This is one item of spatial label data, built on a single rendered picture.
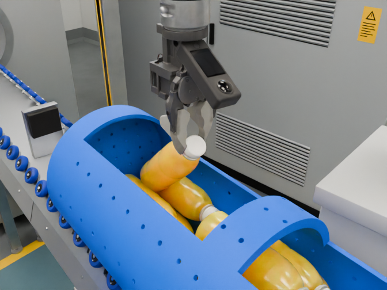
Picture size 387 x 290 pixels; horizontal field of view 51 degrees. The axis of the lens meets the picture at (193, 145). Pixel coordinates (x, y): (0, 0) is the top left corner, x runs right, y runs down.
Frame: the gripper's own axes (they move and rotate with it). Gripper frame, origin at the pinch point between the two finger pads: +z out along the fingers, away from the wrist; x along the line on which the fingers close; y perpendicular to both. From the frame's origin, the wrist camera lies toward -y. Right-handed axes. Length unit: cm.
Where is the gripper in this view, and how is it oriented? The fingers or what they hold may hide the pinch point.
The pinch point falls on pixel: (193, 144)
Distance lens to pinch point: 69.8
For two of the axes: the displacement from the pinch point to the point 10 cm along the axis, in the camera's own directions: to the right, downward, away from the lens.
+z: 0.0, 8.6, 5.1
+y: -6.3, -3.9, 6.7
